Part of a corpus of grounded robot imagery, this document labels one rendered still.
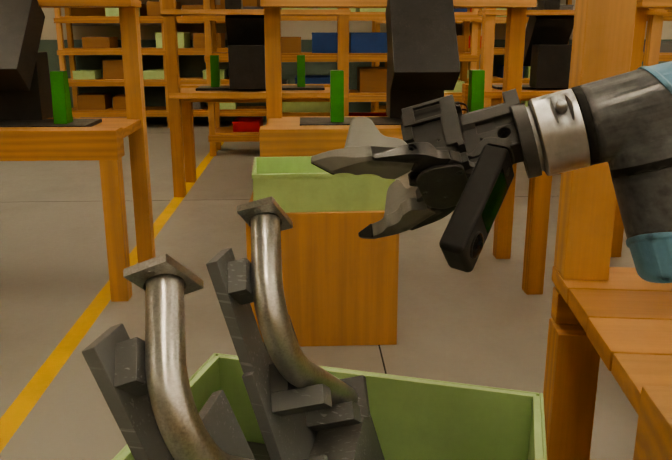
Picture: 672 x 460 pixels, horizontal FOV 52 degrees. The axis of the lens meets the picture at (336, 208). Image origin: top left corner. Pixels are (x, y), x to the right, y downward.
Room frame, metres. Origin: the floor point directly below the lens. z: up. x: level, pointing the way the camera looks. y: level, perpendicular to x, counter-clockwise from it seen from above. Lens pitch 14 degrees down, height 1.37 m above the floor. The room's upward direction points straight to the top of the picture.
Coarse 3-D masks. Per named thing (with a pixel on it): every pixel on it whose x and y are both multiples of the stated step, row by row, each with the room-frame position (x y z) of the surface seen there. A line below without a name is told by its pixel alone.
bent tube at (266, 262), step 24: (264, 216) 0.67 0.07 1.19; (264, 240) 0.65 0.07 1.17; (264, 264) 0.63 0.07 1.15; (264, 288) 0.61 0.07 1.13; (264, 312) 0.60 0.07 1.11; (264, 336) 0.60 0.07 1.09; (288, 336) 0.60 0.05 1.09; (288, 360) 0.60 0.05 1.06; (312, 384) 0.63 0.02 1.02; (336, 384) 0.68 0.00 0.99
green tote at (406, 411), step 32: (192, 384) 0.74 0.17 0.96; (224, 384) 0.81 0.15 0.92; (384, 384) 0.76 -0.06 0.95; (416, 384) 0.75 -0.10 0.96; (448, 384) 0.74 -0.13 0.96; (384, 416) 0.76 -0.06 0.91; (416, 416) 0.75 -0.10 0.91; (448, 416) 0.74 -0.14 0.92; (480, 416) 0.73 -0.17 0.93; (512, 416) 0.72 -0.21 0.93; (544, 416) 0.68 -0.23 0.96; (128, 448) 0.61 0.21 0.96; (384, 448) 0.76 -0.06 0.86; (416, 448) 0.75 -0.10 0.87; (448, 448) 0.74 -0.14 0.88; (480, 448) 0.73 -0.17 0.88; (512, 448) 0.72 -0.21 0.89; (544, 448) 0.61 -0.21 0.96
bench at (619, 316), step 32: (576, 288) 1.27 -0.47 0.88; (608, 288) 1.27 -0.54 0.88; (640, 288) 1.27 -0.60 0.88; (576, 320) 1.36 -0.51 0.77; (608, 320) 1.12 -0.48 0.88; (640, 320) 1.12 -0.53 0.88; (576, 352) 1.31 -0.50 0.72; (608, 352) 1.01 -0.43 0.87; (640, 352) 0.99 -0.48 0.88; (544, 384) 1.40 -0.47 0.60; (576, 384) 1.31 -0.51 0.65; (640, 384) 0.89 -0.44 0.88; (576, 416) 1.31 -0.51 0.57; (576, 448) 1.31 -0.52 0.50
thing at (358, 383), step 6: (348, 378) 0.76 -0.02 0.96; (354, 378) 0.76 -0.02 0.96; (360, 378) 0.76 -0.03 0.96; (348, 384) 0.76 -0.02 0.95; (354, 384) 0.75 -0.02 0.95; (360, 384) 0.75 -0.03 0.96; (366, 384) 0.76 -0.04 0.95; (360, 390) 0.75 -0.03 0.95; (366, 390) 0.75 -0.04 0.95; (360, 396) 0.74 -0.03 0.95; (366, 396) 0.74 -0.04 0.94; (360, 402) 0.74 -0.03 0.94; (366, 402) 0.74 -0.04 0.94; (360, 408) 0.73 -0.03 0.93; (366, 408) 0.73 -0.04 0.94; (366, 414) 0.73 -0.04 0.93
